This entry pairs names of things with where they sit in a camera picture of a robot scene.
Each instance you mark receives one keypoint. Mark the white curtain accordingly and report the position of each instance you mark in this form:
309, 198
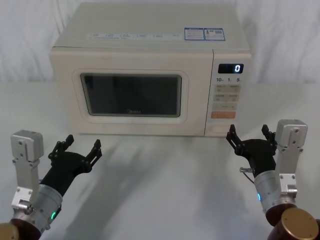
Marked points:
25, 37

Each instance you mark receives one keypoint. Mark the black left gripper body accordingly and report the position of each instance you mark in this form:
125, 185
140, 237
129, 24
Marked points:
65, 167

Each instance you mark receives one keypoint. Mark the cream microwave oven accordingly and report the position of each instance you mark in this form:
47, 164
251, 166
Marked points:
140, 57

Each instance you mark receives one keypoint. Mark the white table cloth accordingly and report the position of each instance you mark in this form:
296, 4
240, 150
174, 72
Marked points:
160, 180

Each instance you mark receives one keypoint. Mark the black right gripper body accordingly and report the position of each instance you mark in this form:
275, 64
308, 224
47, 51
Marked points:
260, 155

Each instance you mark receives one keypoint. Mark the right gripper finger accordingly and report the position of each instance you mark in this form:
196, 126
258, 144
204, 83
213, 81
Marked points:
235, 140
271, 138

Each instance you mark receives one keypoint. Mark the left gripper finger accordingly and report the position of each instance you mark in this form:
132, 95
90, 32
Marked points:
60, 147
95, 155

